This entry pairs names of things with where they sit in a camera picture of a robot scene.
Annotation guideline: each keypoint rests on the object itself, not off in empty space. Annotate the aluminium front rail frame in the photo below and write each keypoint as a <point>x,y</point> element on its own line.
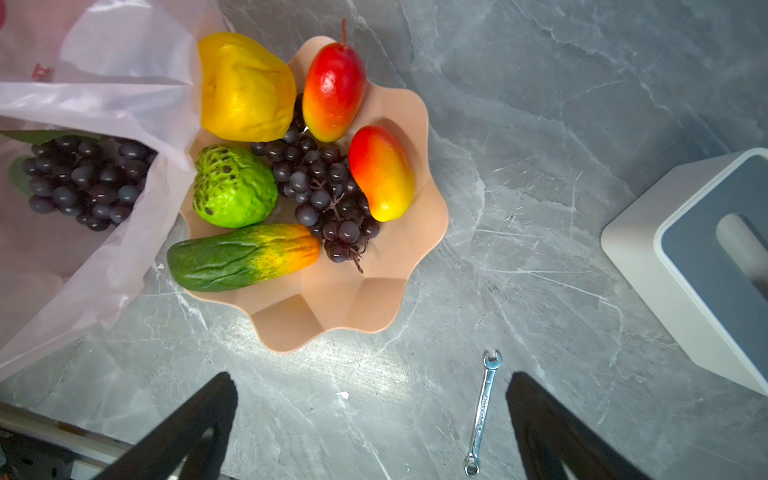
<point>37,447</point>

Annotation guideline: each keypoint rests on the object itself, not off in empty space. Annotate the yellow orange fruit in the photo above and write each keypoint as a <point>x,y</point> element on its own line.
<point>248,93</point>

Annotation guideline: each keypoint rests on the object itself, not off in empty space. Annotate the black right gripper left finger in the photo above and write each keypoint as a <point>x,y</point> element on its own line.
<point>192,442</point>

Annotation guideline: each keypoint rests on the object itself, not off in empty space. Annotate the red yellow apple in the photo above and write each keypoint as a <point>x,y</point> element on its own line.
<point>334,89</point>

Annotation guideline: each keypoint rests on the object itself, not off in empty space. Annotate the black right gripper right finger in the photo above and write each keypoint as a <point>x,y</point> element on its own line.
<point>552,441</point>

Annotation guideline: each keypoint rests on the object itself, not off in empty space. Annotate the pink fruit plate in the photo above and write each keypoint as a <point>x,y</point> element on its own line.
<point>291,311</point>

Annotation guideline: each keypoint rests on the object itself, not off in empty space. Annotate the green apple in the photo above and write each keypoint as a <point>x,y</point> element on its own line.
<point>233,187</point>

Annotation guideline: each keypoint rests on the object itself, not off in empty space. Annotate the purple grape bunch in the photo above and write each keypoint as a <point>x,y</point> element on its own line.
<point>97,183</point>
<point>316,176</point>

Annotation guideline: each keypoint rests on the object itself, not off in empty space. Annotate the white grey tissue box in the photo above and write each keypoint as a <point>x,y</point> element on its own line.
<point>694,247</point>

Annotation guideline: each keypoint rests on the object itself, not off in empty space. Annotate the pink printed plastic bag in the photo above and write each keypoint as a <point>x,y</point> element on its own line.
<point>100,107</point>

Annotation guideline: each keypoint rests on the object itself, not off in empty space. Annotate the silver wrench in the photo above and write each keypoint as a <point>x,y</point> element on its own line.
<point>492,361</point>

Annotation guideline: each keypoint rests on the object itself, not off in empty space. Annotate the yellow red mango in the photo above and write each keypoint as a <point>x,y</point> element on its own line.
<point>381,169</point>

